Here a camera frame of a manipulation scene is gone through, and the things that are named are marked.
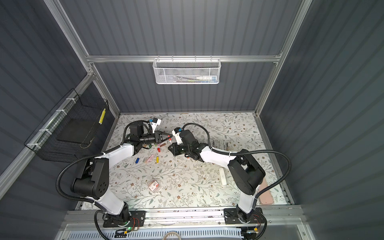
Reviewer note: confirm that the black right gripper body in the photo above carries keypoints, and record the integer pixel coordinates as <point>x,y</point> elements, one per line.
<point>186,150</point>

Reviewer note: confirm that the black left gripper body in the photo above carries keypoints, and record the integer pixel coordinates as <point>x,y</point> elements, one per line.
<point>157,137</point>

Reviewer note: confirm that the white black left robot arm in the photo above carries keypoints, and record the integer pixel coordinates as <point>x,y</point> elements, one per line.
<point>93,181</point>

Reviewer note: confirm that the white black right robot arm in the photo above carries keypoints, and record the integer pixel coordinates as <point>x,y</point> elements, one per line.
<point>246,172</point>

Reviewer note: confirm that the white eraser case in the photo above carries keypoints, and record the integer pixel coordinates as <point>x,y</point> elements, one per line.
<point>223,177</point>

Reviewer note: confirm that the small red white box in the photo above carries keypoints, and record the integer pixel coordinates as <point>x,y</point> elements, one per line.
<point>154,186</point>

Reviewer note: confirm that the pink pencil case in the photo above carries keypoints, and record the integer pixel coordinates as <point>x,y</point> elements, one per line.
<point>266,198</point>

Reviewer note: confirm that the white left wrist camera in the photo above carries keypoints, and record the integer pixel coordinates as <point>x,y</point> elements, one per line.
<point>154,123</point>

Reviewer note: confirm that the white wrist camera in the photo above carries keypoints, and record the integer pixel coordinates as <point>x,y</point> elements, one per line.
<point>176,133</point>
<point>154,123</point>

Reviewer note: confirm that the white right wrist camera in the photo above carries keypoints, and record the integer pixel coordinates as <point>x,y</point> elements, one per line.
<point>176,133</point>

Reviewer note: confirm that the white wire mesh basket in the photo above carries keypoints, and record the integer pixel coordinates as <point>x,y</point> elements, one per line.
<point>187,72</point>

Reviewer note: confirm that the black wire side basket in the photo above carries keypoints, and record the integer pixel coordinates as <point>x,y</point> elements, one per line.
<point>78,128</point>

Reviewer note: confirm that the metal base rail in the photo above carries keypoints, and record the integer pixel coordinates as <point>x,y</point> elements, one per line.
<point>190,217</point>

